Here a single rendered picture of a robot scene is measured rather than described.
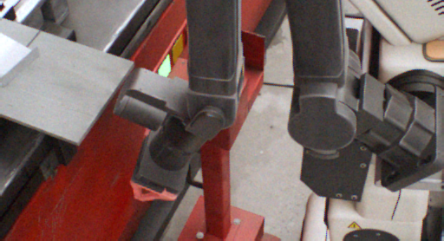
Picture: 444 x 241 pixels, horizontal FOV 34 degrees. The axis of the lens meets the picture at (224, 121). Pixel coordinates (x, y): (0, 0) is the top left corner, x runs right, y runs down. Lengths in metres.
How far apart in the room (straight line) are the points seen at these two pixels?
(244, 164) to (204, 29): 1.54
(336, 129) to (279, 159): 1.49
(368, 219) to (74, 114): 0.52
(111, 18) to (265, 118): 1.03
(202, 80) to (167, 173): 0.21
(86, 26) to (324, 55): 0.78
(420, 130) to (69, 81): 0.59
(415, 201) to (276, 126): 1.22
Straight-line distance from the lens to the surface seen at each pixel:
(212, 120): 0.85
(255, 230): 2.04
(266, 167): 2.29
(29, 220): 1.39
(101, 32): 1.46
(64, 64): 1.24
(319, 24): 0.75
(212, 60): 0.80
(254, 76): 1.58
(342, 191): 1.17
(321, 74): 0.79
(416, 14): 0.91
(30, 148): 1.30
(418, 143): 0.87
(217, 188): 1.80
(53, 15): 1.46
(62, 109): 1.18
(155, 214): 2.16
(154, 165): 0.99
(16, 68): 1.23
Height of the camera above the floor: 1.89
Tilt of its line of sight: 52 degrees down
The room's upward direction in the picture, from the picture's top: 2 degrees counter-clockwise
